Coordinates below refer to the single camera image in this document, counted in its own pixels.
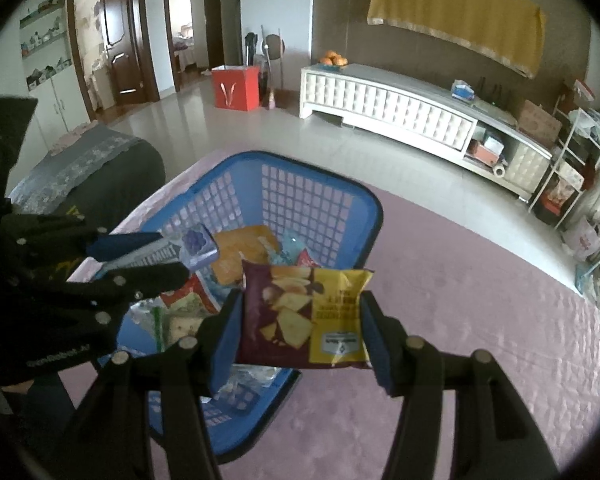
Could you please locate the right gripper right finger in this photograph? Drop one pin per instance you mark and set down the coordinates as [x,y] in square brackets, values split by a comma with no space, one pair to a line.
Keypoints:
[494,437]

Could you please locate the grey blue cylindrical can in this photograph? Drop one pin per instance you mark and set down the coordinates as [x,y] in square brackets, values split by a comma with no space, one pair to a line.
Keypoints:
[194,247]

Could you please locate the dark brown wooden door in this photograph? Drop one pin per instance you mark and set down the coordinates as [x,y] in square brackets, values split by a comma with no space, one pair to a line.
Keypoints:
[124,68]

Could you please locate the red snack packet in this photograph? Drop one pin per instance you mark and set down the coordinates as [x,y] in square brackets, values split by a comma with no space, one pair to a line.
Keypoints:
[306,260]

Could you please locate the yellow hanging cloth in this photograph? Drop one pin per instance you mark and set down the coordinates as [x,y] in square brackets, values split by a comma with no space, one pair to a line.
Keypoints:
[510,32]

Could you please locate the green snack packet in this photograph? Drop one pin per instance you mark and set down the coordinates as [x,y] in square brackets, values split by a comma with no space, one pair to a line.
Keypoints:
[177,314]

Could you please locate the white metal shelf rack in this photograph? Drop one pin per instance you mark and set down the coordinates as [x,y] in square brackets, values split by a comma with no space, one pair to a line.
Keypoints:
[575,156]

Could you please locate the light blue snack packet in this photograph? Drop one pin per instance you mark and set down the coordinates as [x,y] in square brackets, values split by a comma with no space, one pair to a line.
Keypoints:
[290,247]

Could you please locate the blue plastic basket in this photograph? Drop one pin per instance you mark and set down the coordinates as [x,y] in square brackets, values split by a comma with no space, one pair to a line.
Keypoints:
[300,209]

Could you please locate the red gift bag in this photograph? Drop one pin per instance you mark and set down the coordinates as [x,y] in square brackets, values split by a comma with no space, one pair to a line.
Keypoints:
[236,87]

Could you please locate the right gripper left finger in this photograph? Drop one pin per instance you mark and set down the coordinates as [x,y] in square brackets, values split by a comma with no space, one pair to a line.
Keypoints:
[192,368]

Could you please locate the pink white shopping bag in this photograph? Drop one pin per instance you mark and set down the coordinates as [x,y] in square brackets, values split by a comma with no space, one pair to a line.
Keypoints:
[582,239]

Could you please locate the pink quilted table cloth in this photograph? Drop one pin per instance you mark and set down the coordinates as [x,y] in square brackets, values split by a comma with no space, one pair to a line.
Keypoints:
[122,457]

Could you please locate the purple yellow chips bag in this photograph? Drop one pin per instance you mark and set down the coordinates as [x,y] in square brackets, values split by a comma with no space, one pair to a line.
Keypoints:
[302,317]

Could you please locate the pile of oranges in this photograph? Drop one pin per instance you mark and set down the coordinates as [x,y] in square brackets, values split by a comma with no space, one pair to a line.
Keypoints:
[334,59]

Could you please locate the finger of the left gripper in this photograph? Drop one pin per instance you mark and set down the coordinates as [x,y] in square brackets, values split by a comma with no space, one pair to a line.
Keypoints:
[125,286]
[112,246]

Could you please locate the blue tissue pack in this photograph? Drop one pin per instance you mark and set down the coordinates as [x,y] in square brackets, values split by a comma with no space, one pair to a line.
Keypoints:
[463,91]

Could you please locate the white tufted TV cabinet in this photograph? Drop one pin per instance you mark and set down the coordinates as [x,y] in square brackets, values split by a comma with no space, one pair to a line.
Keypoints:
[423,116]

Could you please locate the brown cardboard box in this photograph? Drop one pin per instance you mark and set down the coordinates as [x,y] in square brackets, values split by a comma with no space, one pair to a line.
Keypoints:
[538,124]

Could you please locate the orange snack packet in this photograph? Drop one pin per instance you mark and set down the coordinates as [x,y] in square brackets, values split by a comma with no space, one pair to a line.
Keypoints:
[250,243]

